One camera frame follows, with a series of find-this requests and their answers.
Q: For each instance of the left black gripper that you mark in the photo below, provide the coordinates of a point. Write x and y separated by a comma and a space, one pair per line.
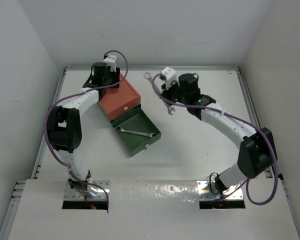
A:
113, 74

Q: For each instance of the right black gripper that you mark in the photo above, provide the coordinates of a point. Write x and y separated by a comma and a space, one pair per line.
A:
166, 92

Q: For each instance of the silver combination wrench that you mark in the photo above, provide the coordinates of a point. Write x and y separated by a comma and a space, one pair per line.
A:
148, 77

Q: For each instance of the green drawer box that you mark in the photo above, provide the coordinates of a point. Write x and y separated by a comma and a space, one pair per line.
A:
136, 130

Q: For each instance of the silver ratchet wrench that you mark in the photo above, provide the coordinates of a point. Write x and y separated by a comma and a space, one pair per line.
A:
137, 133

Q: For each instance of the orange drawer box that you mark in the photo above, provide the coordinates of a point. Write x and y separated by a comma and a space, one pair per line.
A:
115, 102

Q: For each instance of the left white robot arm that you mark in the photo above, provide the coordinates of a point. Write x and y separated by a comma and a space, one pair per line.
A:
63, 129

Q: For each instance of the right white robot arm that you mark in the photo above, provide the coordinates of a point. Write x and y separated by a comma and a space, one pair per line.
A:
256, 146

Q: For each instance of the white front cover board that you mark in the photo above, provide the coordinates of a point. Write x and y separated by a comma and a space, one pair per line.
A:
146, 210

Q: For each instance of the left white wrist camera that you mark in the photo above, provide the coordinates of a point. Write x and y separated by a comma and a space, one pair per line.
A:
111, 61

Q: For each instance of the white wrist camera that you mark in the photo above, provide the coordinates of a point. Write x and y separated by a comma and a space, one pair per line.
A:
111, 61
168, 75

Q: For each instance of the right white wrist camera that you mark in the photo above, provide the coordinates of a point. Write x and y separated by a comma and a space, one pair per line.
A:
168, 75

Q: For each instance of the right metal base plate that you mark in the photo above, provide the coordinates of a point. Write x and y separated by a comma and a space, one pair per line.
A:
207, 192

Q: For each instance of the metal base plate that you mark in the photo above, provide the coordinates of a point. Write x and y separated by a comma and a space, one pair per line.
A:
207, 192
100, 191

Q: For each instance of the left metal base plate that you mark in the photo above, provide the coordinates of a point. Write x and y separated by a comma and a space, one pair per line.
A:
100, 191

